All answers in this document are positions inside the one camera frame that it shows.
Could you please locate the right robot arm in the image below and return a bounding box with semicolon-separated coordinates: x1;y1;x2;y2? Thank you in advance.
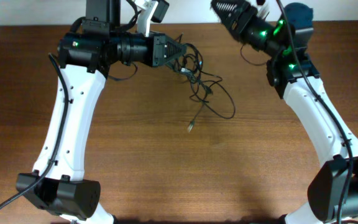
211;0;358;223

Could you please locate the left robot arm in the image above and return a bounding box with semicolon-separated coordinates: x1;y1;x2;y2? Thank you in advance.
16;1;186;223

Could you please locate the black cable bundle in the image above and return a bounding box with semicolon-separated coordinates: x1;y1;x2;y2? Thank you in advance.
165;33;236;134

